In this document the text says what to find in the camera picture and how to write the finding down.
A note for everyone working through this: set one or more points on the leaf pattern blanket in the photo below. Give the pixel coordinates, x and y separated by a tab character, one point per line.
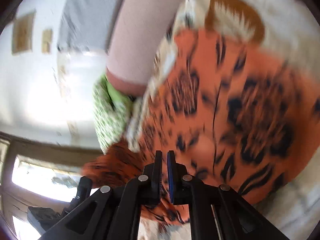
284	29

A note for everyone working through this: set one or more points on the green checkered folded quilt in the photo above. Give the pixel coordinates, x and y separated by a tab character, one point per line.
112	112

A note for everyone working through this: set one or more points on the grey pillow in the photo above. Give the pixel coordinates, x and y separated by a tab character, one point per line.
87	25

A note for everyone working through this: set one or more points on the stained glass door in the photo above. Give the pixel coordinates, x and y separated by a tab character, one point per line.
37	174

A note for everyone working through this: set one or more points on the orange floral garment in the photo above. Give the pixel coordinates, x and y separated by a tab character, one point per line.
232	115

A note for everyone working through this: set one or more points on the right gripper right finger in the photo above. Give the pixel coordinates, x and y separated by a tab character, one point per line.
216	212

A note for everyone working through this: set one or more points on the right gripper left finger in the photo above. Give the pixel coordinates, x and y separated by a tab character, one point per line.
109	213

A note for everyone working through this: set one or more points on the beige wall switch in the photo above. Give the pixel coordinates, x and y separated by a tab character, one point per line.
47	37

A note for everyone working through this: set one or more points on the pink bolster pillow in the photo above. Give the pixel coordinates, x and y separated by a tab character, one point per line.
140	26

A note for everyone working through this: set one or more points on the wall plaque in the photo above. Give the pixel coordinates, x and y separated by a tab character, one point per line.
22	33

